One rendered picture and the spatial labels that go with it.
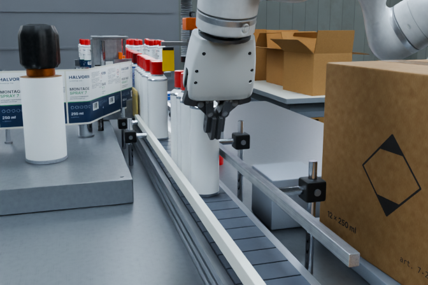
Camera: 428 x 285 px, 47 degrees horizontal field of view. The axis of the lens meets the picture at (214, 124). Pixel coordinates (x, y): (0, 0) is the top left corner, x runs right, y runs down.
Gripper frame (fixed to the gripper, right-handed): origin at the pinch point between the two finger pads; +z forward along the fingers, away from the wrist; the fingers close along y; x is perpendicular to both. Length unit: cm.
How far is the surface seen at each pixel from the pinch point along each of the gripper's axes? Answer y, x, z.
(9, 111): 37, -53, 26
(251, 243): -1.6, 17.4, 8.7
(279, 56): -114, -220, 85
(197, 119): 1.1, -6.2, 2.6
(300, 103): -101, -155, 85
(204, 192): 0.0, -1.2, 14.5
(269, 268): -1.3, 24.2, 6.2
